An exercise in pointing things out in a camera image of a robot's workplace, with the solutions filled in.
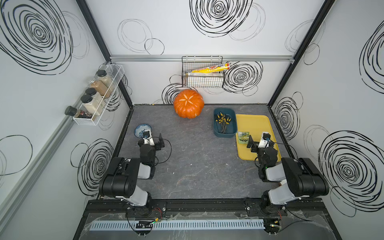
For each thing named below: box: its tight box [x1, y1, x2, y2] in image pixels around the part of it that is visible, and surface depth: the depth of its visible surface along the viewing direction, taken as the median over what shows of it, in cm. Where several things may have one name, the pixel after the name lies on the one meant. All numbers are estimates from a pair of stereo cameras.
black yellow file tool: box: [215, 112, 227, 133], surface depth 111 cm
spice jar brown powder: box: [88, 79, 112, 99], surface depth 74 cm
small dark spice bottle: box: [64, 106, 92, 119], surface depth 62 cm
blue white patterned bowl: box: [134, 123, 152, 139], surface depth 104 cm
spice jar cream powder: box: [80, 94, 103, 116], surface depth 67 cm
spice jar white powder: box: [85, 87, 106, 109], surface depth 69 cm
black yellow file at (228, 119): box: [223, 116, 232, 134], surface depth 111 cm
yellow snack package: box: [187, 63, 231, 74], surface depth 88 cm
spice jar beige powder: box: [96, 69, 114, 90], surface depth 77 cm
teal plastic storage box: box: [213, 108, 238, 138], surface depth 109 cm
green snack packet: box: [238, 131, 250, 144], surface depth 103 cm
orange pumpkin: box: [173, 89, 205, 119], surface depth 107 cm
